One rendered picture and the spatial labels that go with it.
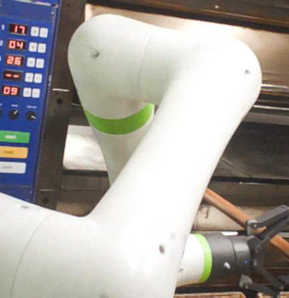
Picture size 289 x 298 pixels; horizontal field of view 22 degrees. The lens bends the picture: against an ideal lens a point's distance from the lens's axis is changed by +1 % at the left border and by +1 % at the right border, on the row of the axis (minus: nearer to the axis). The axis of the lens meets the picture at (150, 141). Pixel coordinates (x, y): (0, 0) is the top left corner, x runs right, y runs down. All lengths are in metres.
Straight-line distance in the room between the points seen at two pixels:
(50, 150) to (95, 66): 0.84
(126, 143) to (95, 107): 0.10
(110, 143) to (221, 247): 0.34
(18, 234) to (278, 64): 1.44
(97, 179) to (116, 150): 0.72
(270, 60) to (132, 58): 1.08
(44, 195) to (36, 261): 1.18
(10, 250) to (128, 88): 0.39
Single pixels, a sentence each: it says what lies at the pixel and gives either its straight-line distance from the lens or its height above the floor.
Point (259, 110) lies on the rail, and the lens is 1.90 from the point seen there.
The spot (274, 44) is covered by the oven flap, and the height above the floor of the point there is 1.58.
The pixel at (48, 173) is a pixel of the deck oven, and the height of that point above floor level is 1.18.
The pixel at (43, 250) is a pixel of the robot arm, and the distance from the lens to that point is 0.71.
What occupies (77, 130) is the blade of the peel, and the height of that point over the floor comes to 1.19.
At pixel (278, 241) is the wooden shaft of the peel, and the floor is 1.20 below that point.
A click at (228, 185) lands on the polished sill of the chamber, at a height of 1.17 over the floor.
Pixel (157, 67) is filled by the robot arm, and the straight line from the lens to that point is 1.01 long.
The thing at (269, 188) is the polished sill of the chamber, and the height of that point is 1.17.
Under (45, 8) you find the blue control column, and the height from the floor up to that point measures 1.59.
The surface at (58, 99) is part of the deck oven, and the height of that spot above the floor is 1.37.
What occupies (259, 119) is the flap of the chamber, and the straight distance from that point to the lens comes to 1.90.
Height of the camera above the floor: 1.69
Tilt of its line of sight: 12 degrees down
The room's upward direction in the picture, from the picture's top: 10 degrees clockwise
